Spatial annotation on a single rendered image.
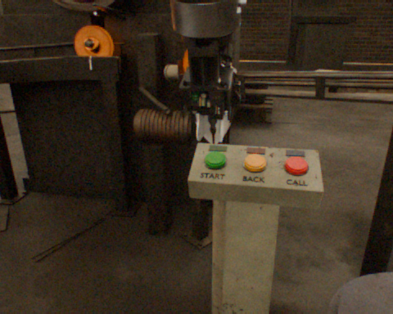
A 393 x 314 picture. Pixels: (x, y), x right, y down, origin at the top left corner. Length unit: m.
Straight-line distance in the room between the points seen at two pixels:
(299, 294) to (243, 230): 0.62
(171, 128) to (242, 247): 0.65
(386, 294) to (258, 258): 0.23
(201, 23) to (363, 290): 0.50
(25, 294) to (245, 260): 0.85
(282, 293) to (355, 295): 0.61
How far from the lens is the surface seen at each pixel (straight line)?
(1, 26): 1.79
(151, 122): 1.25
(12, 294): 1.37
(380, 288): 0.68
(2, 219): 1.79
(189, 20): 0.44
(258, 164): 0.62
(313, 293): 1.27
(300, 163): 0.64
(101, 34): 1.46
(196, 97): 0.48
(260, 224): 0.66
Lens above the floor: 0.86
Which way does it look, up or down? 22 degrees down
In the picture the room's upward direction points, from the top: straight up
